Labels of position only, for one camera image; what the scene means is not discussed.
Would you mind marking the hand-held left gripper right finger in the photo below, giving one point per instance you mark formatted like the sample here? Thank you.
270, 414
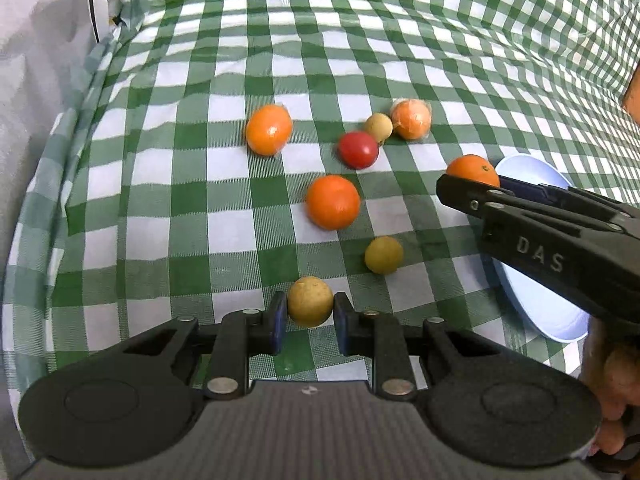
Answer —
343, 325

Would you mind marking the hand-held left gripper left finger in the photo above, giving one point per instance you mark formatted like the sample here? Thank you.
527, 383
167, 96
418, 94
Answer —
278, 324

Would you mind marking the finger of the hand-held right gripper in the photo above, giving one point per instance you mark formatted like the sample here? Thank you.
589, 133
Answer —
465, 192
530, 186

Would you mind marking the bare orange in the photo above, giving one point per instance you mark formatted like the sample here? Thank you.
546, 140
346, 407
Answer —
470, 170
333, 203

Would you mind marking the small yellow round fruit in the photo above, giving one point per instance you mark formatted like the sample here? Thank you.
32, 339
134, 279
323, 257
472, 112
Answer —
310, 302
378, 128
384, 255

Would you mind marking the light blue plate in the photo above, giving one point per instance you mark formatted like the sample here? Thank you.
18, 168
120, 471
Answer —
540, 302

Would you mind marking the small plastic-wrapped orange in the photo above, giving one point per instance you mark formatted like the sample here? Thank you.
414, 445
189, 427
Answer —
411, 120

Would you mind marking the red tomato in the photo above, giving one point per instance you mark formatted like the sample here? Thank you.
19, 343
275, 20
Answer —
358, 150

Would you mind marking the large plastic-wrapped orange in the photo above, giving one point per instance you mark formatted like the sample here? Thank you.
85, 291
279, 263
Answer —
269, 130

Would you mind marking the person's right hand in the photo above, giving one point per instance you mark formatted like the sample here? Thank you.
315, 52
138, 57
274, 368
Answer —
612, 375

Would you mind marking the orange cushion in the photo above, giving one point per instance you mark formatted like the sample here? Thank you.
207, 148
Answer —
634, 95

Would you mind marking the green checked tablecloth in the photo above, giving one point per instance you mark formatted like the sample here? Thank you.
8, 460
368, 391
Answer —
200, 110

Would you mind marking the grey cloth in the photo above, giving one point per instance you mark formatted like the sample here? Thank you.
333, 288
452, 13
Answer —
35, 60

